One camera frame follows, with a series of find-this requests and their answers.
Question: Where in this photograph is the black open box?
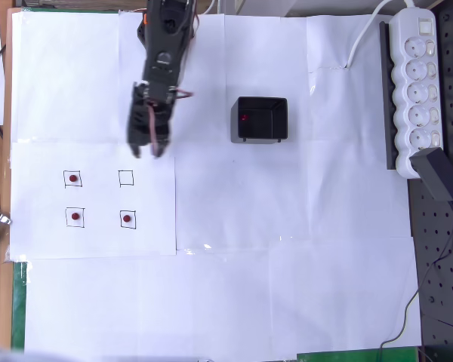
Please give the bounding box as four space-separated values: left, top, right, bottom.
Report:
230 96 289 145

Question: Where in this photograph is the paper sheet with drawn squares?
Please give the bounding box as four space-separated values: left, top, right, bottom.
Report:
9 142 177 260

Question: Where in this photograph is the green cutting mat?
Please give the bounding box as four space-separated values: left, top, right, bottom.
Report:
11 259 28 354

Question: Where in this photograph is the black pegboard shelf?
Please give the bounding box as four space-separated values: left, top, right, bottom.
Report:
379 20 398 170

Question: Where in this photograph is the white power strip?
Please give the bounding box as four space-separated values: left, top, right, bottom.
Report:
392 7 445 180

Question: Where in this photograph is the black power adapter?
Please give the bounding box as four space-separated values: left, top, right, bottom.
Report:
409 147 453 203

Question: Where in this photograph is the black pegboard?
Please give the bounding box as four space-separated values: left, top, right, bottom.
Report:
407 0 453 350

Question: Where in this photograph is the red white servo cable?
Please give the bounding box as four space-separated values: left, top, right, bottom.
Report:
146 87 196 156

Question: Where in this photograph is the white power cable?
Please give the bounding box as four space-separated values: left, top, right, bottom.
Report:
346 0 417 69

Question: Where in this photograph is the thin black cable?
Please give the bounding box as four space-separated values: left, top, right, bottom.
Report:
379 203 453 351

